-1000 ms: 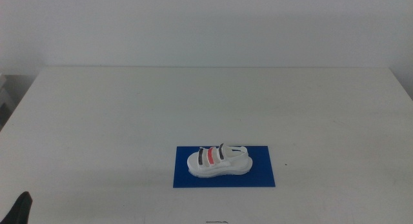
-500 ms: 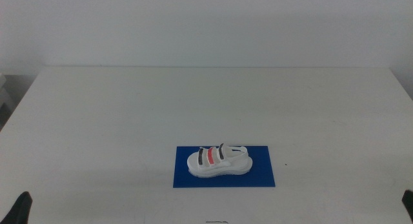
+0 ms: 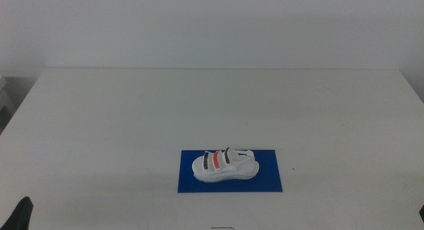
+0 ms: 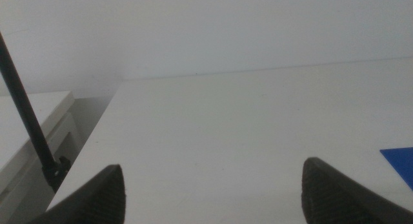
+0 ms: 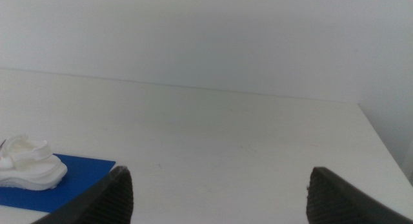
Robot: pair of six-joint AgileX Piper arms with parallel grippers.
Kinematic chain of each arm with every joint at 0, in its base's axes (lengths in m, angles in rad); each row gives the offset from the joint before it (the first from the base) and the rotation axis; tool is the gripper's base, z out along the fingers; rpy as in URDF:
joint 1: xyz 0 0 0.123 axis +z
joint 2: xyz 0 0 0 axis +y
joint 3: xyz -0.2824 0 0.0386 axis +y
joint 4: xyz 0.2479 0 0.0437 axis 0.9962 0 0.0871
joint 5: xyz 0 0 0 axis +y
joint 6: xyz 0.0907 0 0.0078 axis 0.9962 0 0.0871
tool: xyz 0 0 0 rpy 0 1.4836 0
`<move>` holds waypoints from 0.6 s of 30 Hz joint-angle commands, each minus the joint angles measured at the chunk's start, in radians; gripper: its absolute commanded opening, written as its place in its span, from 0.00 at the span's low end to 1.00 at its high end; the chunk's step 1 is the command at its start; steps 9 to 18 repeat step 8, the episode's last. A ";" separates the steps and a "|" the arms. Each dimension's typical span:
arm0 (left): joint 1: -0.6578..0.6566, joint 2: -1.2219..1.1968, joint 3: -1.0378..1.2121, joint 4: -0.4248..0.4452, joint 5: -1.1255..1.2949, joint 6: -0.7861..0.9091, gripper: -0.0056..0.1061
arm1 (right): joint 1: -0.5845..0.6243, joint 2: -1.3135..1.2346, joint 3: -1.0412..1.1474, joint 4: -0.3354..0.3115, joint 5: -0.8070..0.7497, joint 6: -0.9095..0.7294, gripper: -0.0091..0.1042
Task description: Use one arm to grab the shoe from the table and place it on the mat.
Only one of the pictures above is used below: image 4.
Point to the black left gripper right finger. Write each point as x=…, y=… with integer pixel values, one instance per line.
x=338, y=198

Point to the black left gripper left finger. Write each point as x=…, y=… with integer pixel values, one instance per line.
x=100, y=201

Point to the blue rectangular mat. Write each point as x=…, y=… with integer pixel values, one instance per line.
x=401, y=164

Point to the white side cabinet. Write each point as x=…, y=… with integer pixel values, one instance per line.
x=19, y=127

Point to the black pole with clamp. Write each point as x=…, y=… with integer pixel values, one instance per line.
x=29, y=120

